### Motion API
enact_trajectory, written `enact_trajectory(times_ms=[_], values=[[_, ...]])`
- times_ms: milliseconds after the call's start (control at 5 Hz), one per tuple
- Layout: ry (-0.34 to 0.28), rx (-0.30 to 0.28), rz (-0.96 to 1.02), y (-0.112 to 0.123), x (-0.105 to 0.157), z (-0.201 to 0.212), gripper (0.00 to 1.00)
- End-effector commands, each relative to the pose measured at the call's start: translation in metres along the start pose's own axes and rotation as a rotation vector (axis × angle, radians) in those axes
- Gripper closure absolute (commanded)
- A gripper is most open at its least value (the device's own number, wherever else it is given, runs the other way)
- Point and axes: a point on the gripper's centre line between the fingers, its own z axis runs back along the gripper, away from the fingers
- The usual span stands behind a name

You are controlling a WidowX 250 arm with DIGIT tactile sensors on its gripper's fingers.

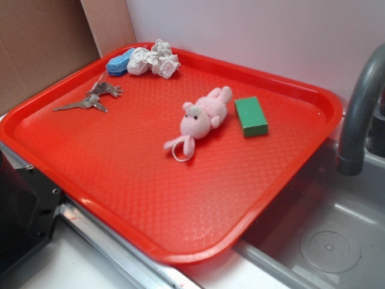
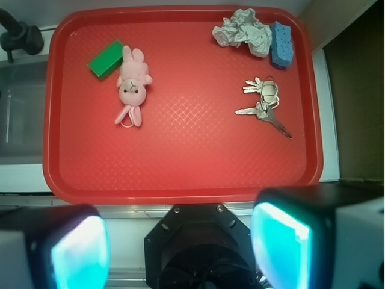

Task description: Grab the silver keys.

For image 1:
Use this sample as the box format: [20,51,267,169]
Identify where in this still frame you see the silver key bunch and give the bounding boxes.
[53,82,125,113]

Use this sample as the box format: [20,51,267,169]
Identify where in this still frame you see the blue sponge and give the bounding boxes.
[106,48,135,76]

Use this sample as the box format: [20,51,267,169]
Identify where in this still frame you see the green rectangular block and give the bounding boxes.
[235,96,268,137]

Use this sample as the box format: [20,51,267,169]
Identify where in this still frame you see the brown cardboard panel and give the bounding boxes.
[1,1,99,114]

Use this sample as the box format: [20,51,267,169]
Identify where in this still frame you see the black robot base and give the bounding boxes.
[1,153,63,277]

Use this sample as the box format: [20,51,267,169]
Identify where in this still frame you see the red plastic tray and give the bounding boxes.
[1,49,342,264]

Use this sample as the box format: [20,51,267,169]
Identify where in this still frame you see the pink plush toy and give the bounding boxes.
[164,86,233,163]

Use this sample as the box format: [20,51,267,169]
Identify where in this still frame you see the grey plastic sink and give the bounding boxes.
[234,140,384,288]

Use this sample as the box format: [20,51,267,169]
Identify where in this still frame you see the silver metal rail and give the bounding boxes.
[1,144,199,288]

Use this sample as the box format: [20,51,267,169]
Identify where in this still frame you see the crumpled white paper towel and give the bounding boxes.
[127,39,181,79]

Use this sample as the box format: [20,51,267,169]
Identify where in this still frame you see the light wooden board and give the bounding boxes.
[81,0,137,57]

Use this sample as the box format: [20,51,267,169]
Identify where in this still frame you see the grey toy faucet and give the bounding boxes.
[336,44,384,176]

